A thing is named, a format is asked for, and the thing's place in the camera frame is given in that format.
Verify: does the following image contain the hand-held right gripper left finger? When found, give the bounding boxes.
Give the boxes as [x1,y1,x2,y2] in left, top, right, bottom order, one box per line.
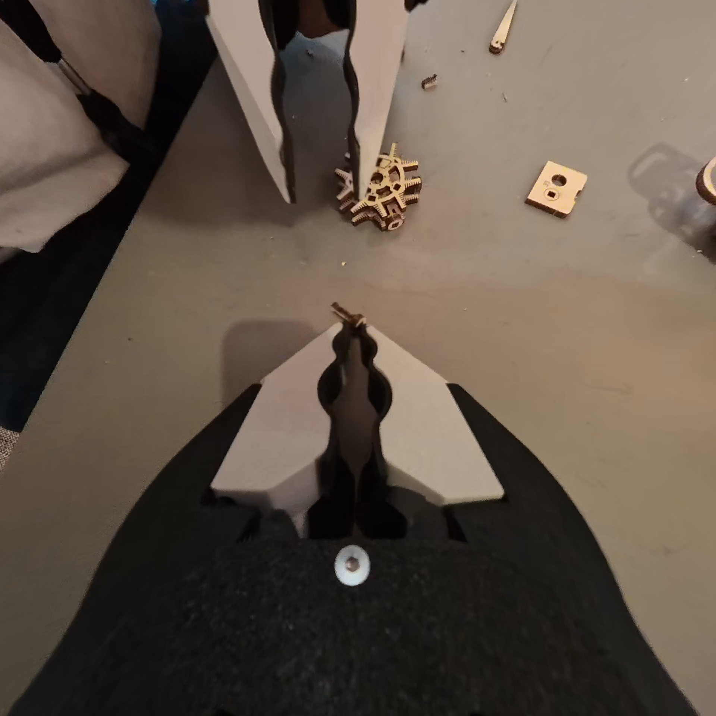
[210,323,350,535]

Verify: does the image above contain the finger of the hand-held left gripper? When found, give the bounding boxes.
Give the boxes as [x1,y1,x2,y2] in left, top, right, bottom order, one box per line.
[205,0,298,205]
[342,0,413,197]

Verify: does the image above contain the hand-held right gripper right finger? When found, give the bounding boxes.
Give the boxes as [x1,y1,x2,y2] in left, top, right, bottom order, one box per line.
[359,324,506,509]

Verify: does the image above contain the wooden radial engine model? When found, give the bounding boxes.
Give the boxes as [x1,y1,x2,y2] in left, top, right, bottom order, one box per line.
[334,142,421,232]

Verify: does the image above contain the grey desk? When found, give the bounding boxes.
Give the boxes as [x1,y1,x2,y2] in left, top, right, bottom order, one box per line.
[0,0,716,716]

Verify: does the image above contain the pointed wooden stick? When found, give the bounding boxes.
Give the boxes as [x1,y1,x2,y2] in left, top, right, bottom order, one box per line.
[488,0,518,56]

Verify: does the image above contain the square wooden plate with holes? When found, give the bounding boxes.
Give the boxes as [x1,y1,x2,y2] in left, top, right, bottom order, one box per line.
[525,160,589,218]

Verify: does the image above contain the person's white shirt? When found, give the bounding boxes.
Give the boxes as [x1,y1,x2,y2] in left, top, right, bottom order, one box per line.
[0,0,163,255]

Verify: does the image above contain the person's dark jeans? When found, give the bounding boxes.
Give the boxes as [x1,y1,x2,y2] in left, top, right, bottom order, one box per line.
[0,0,219,434]

